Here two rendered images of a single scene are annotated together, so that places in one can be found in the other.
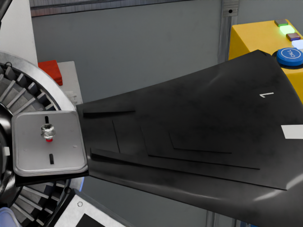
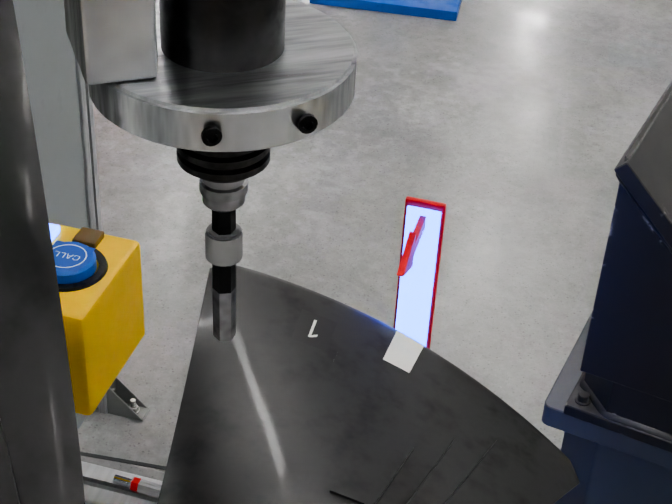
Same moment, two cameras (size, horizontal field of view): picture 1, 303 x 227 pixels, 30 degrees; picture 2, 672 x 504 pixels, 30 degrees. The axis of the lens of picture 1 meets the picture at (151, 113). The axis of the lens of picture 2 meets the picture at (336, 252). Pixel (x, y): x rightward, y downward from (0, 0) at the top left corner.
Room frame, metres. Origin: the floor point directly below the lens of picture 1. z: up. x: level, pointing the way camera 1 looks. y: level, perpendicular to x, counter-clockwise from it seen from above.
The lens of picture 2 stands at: (0.24, 0.34, 1.60)
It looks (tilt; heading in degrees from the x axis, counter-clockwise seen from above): 35 degrees down; 296
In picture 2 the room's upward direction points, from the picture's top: 3 degrees clockwise
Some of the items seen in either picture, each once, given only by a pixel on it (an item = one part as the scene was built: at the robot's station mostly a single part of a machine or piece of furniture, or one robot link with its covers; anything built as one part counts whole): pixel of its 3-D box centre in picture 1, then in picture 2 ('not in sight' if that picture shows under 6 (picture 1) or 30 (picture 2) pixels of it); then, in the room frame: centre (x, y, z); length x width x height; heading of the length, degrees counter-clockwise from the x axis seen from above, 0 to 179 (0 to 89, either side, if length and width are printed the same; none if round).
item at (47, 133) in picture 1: (48, 137); not in sight; (0.40, 0.09, 1.19); 0.01 x 0.01 x 0.03
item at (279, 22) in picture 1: (281, 22); not in sight; (0.83, -0.21, 1.08); 0.02 x 0.02 x 0.01; 12
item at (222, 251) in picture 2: not in sight; (224, 265); (0.40, 0.09, 1.38); 0.01 x 0.01 x 0.05
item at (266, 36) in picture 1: (274, 72); (17, 311); (0.76, -0.20, 1.02); 0.16 x 0.10 x 0.11; 12
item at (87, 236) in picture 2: not in sight; (88, 238); (0.72, -0.24, 1.08); 0.02 x 0.02 x 0.01; 12
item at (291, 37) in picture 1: (293, 37); not in sight; (0.78, -0.22, 1.08); 0.02 x 0.02 x 0.01; 12
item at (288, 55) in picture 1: (290, 57); (67, 264); (0.72, -0.21, 1.08); 0.04 x 0.04 x 0.02
